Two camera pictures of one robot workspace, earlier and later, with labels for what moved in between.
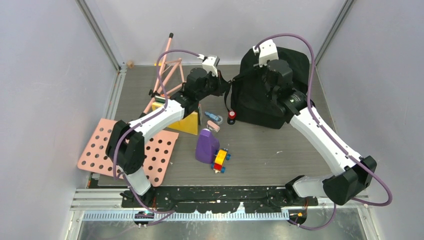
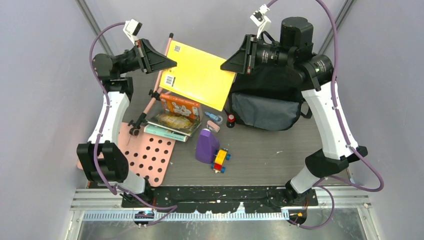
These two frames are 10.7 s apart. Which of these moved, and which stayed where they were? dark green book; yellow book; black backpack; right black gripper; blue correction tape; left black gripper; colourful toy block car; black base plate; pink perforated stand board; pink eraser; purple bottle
Moved: yellow book; dark green book; black backpack; right black gripper; left black gripper
Stayed: pink eraser; black base plate; purple bottle; blue correction tape; colourful toy block car; pink perforated stand board
